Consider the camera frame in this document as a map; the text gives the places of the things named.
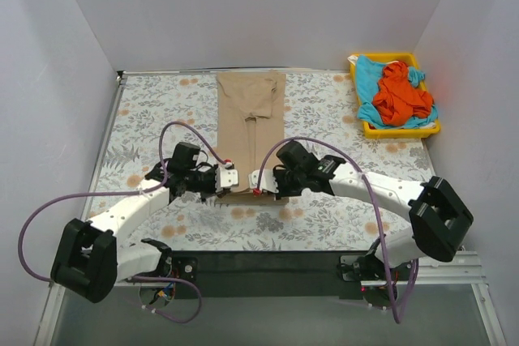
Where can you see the turquoise t shirt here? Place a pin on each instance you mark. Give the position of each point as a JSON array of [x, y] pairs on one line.
[[366, 75]]

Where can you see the aluminium frame rail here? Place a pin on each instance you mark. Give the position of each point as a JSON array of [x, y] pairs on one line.
[[466, 268]]

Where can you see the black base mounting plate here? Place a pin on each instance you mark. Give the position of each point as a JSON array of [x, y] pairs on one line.
[[277, 273]]

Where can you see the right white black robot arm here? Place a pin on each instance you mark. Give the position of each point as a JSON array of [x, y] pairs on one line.
[[439, 219]]

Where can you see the orange t shirt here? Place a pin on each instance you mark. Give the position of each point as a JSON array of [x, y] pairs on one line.
[[399, 98]]

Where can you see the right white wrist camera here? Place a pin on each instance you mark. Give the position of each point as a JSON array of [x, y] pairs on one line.
[[263, 182]]

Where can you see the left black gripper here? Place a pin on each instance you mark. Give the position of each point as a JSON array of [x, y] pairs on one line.
[[212, 181]]

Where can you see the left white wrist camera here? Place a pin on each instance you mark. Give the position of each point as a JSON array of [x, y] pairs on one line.
[[226, 178]]

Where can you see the floral patterned table mat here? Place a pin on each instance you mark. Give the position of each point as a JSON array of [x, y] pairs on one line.
[[320, 107]]

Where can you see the beige t shirt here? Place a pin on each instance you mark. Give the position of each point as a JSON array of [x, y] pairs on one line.
[[251, 108]]

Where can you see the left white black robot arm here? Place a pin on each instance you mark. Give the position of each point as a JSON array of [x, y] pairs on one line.
[[90, 262]]

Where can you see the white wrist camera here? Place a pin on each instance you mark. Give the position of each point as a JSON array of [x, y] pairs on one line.
[[263, 182], [226, 178]]

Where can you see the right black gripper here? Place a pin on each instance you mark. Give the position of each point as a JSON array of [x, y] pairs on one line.
[[278, 183]]

